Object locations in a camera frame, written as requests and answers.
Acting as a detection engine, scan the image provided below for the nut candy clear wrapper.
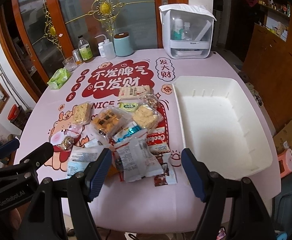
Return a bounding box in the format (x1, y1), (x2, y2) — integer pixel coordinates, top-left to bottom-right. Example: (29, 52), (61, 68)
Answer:
(57, 129), (81, 151)

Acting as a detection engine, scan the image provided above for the rice crispy square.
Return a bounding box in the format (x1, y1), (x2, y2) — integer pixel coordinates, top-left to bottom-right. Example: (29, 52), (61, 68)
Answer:
(132, 103), (163, 129)
(73, 102), (91, 125)

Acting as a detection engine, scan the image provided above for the yellow cookie tray pack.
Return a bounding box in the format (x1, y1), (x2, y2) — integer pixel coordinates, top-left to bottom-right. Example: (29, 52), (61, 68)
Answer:
(91, 106), (132, 138)

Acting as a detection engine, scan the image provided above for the brown chocolate sachet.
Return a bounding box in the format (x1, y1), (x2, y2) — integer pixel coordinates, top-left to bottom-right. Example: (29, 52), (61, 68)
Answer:
(154, 152), (177, 186)

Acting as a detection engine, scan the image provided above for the white red chip bag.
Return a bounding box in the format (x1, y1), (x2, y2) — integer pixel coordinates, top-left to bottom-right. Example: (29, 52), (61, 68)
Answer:
(115, 129), (163, 183)

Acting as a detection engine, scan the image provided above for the blue white snack pack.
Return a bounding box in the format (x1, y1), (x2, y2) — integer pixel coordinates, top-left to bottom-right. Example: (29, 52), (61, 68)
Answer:
(111, 121), (148, 144)

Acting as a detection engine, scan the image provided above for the small green snack pack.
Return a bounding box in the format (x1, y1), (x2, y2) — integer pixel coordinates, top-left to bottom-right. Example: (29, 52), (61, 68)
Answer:
(119, 102), (139, 113)

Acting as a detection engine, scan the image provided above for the beige cracker pack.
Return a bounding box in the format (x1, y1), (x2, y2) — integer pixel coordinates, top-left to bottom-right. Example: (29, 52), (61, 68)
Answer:
(118, 85), (152, 101)

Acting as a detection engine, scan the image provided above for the red white cookies pack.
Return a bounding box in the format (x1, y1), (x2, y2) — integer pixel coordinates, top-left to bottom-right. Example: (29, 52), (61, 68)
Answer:
(147, 126), (170, 154)

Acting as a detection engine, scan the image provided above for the small white sachet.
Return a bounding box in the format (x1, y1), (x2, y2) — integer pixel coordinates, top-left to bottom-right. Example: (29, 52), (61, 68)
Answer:
(84, 138), (102, 148)

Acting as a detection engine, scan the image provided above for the person's left hand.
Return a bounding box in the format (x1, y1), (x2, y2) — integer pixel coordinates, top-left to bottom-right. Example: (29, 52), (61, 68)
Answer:
(9, 209), (22, 230)

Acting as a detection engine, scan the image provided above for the green tissue pack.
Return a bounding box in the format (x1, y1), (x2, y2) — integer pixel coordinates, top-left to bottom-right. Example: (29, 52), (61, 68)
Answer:
(47, 68), (71, 89)

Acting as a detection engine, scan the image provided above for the cardboard box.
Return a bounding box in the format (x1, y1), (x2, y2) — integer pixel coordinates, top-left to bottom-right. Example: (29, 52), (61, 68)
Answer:
(273, 120), (292, 154)

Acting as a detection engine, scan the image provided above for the clear drinking glass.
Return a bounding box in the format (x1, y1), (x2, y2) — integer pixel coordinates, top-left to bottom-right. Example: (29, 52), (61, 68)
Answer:
(62, 56), (78, 73)

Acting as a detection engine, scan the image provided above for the pink printed tablecloth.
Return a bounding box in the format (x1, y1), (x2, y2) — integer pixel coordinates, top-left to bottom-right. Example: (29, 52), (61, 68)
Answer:
(16, 49), (281, 233)

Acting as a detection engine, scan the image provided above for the small metal tin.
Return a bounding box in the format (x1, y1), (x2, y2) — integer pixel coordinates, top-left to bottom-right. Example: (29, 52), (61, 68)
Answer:
(72, 49), (84, 66)

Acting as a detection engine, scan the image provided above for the white plastic storage bin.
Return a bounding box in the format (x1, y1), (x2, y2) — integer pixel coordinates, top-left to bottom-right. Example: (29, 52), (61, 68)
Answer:
(173, 76), (273, 180)

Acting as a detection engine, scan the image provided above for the green label glass bottle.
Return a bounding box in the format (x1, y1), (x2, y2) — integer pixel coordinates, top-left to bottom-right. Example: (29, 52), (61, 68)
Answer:
(78, 35), (93, 62)

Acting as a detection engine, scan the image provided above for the small white pill bottle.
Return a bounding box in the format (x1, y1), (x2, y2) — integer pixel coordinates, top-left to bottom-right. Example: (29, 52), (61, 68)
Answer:
(98, 42), (106, 58)

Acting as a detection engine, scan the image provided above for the white squeeze bottle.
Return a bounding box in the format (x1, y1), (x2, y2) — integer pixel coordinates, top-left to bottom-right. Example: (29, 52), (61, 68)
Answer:
(95, 34), (116, 60)

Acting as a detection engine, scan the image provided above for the light blue canister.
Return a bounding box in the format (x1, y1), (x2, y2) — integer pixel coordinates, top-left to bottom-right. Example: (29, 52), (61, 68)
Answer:
(113, 32), (134, 57)

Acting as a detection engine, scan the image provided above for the wooden cabinet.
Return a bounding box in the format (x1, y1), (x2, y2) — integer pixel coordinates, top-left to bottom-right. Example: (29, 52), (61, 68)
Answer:
(243, 0), (292, 131)

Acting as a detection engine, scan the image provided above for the white countertop organizer box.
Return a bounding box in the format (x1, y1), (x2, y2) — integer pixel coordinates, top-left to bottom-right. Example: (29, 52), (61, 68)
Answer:
(159, 4), (216, 59)

